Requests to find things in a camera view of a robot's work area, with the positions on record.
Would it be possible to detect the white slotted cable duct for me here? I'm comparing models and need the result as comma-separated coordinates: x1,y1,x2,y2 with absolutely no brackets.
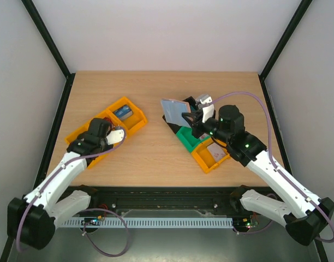
60,217,233,229

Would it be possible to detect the pale pink card stack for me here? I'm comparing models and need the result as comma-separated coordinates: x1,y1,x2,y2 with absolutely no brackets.
207,143,229,163

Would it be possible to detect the yellow single storage bin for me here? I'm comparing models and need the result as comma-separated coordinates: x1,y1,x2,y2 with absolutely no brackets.
191,138,230,174

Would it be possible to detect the purple floor cable loop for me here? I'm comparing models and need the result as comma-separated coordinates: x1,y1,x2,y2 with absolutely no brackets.
81,209,129,258

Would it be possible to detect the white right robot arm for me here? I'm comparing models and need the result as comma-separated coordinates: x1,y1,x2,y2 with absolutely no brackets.
182,105,334,246

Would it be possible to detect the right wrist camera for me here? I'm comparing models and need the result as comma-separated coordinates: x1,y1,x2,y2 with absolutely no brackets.
195,94,214,123

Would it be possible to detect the black storage bin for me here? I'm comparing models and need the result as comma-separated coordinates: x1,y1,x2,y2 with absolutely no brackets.
161,97,202,128

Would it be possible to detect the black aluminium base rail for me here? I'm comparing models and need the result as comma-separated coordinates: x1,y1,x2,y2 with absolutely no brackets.
70,185,251,217

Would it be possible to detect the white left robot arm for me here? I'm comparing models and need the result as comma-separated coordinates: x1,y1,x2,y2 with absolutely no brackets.
7,118,126,252

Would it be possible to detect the blue card stack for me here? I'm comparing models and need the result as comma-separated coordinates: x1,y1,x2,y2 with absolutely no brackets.
113,104,133,122

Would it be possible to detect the green storage bin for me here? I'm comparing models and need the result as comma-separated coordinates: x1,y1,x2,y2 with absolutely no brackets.
176,127,208,153

